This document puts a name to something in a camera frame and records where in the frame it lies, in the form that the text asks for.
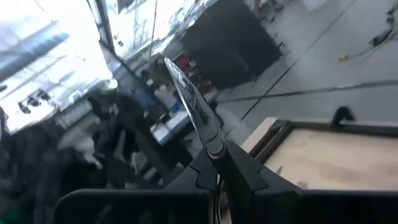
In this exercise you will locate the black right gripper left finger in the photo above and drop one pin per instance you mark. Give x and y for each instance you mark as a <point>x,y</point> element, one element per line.
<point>199,179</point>

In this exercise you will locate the black cabinet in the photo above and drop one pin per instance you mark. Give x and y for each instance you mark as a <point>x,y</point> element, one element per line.
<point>230,46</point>

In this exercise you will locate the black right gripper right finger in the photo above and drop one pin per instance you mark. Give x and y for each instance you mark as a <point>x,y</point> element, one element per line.
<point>248,193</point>

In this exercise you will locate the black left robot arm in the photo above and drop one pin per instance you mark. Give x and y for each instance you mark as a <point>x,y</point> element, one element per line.
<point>124,112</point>

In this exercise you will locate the black metal table frame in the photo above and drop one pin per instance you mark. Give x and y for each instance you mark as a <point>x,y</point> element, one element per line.
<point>311,126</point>

